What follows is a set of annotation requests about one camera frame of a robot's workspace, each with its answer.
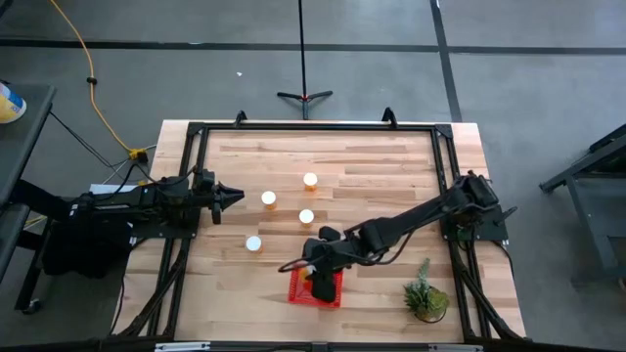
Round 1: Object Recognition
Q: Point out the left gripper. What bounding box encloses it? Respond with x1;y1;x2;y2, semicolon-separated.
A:
195;181;245;225

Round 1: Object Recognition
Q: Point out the red slotted plastic basket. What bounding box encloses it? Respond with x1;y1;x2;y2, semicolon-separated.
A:
287;266;344;309

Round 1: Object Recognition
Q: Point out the green potted plant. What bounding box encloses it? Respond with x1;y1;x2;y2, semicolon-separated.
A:
403;257;451;325

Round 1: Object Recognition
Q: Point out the white flat box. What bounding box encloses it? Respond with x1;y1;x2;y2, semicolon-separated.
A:
88;183;139;197

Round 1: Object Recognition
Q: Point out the black tripod stand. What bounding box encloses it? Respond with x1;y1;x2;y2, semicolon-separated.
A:
276;0;335;121

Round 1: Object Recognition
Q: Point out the black bag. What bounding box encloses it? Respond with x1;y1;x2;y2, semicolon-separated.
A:
41;222;134;281

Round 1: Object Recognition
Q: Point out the dark side table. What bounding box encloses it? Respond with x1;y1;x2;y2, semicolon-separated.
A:
0;82;58;314

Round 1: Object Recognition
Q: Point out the yellow blue wipes container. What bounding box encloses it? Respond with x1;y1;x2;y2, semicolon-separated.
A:
0;81;28;125

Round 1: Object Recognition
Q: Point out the dark metal cart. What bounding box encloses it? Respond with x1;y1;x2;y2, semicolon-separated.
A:
537;124;626;294

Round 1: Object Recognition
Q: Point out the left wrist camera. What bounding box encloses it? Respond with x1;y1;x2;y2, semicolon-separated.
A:
195;168;216;192

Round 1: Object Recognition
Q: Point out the black metal table frame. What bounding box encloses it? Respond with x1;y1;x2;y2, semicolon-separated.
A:
114;106;528;346

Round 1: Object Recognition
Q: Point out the black floor cable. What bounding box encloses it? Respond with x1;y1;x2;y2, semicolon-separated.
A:
48;110;148;183

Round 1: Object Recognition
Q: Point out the yellow extension cable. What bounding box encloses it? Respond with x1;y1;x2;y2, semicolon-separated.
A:
48;0;149;165

